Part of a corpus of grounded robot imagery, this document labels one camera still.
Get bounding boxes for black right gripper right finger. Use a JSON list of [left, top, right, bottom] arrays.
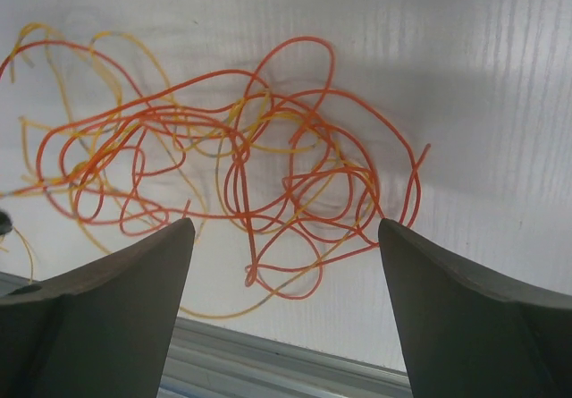
[[378, 219, 571, 397]]

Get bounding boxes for aluminium table frame rail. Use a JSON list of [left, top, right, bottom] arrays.
[[1, 274, 411, 397]]

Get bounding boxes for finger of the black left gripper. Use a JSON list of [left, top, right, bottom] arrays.
[[0, 211, 13, 236]]

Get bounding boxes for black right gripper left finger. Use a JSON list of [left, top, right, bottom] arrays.
[[1, 218, 195, 397]]

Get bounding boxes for orange cable tangle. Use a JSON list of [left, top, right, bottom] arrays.
[[0, 35, 432, 301]]

